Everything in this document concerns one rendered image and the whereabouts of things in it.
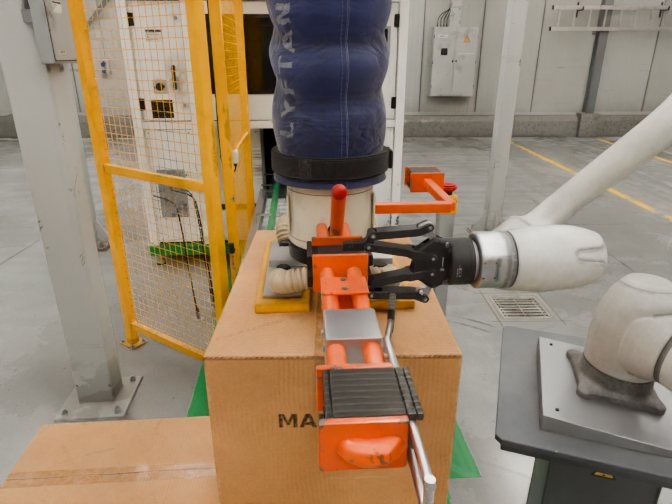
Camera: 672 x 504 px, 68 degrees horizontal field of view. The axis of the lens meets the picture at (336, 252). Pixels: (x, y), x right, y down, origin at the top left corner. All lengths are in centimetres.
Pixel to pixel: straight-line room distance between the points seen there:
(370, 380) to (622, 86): 1123
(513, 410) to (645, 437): 26
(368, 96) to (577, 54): 1029
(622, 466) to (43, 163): 203
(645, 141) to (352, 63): 50
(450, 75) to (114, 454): 926
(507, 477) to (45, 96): 222
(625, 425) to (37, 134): 204
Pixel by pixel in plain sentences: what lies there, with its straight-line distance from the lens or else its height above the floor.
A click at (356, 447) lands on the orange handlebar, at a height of 121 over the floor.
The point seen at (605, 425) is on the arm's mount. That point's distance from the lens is 124.
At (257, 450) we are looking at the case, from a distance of 90.
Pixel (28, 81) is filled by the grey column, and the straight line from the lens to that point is 217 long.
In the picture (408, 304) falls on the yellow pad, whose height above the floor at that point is 108.
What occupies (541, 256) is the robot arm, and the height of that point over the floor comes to 122.
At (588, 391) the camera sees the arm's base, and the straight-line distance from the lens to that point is 129.
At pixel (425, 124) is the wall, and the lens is 1019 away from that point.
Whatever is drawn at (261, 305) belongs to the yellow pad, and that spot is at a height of 109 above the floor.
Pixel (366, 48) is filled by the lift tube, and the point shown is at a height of 151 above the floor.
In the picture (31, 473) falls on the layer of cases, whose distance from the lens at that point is 153.
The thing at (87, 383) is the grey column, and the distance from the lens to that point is 257.
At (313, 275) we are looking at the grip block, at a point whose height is 120.
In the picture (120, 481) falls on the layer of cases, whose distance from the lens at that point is 142.
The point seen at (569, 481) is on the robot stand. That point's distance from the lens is 141.
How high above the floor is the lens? 150
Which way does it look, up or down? 22 degrees down
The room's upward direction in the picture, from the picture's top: straight up
